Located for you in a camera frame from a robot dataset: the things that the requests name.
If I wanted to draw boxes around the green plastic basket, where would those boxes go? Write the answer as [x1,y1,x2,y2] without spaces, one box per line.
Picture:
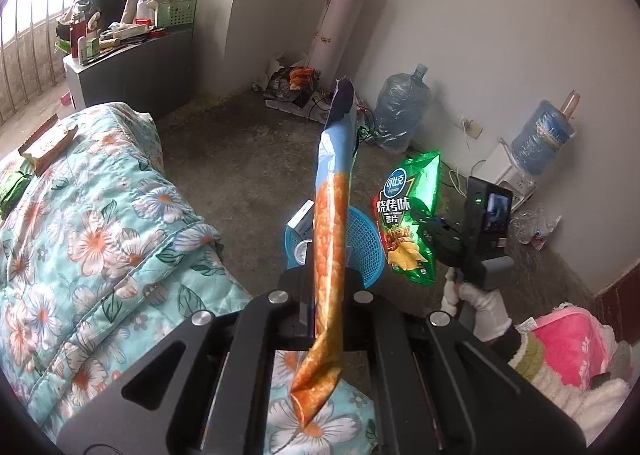
[152,0,197,30]

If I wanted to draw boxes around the dark red wooden board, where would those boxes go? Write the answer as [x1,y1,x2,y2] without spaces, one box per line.
[595,275,640,341]

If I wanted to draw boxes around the wall socket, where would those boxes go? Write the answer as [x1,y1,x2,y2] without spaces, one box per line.
[457,115,483,140]

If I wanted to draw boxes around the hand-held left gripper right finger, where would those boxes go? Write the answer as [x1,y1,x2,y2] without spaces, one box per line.
[342,270,587,455]

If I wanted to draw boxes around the pink cushion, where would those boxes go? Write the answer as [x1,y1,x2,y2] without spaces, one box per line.
[532,305,623,388]

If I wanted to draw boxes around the orange and blue snack bag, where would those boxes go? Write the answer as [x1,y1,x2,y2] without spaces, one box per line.
[290,78,358,433]

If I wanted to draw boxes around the grey cabinet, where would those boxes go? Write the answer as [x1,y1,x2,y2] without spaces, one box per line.
[62,28,196,118]

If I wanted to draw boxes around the blue plastic wastebasket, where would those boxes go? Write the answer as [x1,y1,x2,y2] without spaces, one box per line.
[284,205,388,288]

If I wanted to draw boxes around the green chip bag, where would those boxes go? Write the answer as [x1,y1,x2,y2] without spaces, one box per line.
[375,151,441,286]

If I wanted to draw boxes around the white wallpaper roll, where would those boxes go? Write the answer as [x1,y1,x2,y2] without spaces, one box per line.
[306,0,373,86]

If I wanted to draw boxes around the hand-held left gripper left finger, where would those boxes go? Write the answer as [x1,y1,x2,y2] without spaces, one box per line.
[56,267,316,455]

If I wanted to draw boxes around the floral teal blanket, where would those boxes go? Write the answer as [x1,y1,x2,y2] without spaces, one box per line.
[0,102,378,455]

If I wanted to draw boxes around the red thermos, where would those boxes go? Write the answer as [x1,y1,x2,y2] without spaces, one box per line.
[70,12,88,58]

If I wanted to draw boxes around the empty clear water jug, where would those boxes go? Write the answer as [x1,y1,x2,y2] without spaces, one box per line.
[372,64,432,153]

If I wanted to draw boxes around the white power strip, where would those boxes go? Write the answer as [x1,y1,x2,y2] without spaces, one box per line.
[265,92,333,123]

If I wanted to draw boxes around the brown snack packet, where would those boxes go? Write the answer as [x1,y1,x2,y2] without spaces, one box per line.
[19,120,78,173]

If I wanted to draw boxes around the green snack packet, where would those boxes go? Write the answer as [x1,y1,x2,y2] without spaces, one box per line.
[0,170,31,218]

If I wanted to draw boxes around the long blue and white box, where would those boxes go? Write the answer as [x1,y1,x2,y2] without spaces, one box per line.
[286,202,316,238]

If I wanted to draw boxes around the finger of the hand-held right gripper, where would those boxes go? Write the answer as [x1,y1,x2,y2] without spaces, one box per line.
[418,215,452,262]

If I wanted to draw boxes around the person's right hand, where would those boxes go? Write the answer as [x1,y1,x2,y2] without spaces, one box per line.
[441,268,514,344]

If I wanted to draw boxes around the tangle of power cables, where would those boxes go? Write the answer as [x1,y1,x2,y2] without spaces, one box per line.
[310,90,381,146]

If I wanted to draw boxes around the black and orange snack bag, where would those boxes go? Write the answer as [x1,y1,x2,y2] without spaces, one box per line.
[263,66,321,106]

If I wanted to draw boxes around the person's right forearm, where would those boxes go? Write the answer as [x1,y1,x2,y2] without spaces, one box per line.
[487,324,633,443]

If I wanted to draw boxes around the blue water jug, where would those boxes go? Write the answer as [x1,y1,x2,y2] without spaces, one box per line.
[510,90,581,178]

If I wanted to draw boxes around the metal window railing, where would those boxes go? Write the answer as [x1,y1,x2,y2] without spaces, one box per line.
[0,0,126,121]

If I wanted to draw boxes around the clear plastic bag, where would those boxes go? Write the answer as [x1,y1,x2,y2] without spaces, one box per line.
[510,205,563,251]

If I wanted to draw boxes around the white water dispenser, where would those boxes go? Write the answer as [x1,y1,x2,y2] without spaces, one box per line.
[480,142,538,208]

